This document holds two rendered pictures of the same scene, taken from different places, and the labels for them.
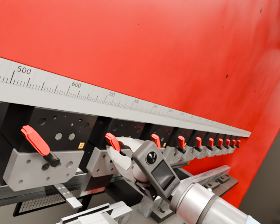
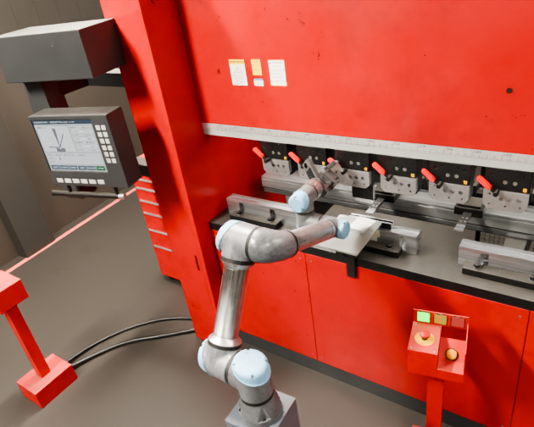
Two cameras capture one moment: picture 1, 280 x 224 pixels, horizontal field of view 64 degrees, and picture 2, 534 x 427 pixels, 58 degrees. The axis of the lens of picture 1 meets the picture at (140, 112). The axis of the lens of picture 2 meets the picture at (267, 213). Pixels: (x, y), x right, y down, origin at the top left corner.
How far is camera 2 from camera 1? 2.02 m
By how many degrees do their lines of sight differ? 91
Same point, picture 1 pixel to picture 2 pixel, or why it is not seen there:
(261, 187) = not seen: outside the picture
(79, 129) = (318, 154)
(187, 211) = not seen: hidden behind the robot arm
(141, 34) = (328, 103)
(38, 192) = (387, 209)
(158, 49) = (346, 105)
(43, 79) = (294, 135)
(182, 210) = not seen: hidden behind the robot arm
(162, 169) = (309, 171)
